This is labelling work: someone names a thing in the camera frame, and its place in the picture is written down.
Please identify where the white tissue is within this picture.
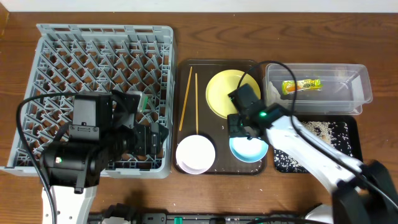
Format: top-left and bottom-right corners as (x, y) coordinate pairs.
(267, 82), (281, 103)

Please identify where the grey plastic dish rack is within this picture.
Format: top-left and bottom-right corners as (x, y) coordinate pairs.
(1, 24), (177, 177)

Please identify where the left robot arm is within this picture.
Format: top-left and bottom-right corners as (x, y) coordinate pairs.
(40, 90), (169, 223)

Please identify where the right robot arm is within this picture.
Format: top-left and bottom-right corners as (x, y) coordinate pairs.
(228, 84), (397, 223)

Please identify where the dark brown serving tray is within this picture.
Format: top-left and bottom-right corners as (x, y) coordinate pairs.
(173, 59), (267, 175)

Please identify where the black food waste tray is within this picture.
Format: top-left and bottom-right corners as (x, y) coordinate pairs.
(274, 114), (363, 174)

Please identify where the yellow round plate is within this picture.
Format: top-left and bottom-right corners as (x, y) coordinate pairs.
(206, 70), (244, 119)

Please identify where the green orange snack wrapper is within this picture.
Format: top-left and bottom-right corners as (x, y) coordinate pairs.
(282, 79), (323, 95)

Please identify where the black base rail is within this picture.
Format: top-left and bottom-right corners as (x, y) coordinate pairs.
(87, 203), (302, 224)

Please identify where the light blue bowl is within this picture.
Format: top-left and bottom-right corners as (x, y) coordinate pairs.
(229, 137), (269, 163)

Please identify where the clear plastic waste bin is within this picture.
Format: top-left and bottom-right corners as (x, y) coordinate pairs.
(263, 63), (373, 115)

